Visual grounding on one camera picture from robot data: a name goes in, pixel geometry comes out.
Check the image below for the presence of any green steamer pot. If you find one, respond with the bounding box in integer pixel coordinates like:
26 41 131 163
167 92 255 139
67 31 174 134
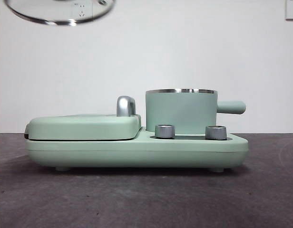
145 88 246 134

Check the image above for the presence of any glass lid with green knob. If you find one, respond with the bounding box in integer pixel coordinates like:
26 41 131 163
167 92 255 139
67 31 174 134
3 0 117 27

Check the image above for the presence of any silver control knob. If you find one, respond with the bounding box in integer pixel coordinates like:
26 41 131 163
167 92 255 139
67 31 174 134
155 124 176 139
205 125 227 140

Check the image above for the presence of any chrome cover handle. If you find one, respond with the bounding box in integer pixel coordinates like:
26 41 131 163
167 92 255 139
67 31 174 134
116 95 137 117

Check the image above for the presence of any green griddle cover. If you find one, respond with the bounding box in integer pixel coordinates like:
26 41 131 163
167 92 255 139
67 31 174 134
24 114 142 141

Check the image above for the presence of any white wall socket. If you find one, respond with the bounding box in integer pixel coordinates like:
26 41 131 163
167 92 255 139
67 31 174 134
71 1 93 20
285 0 293 20

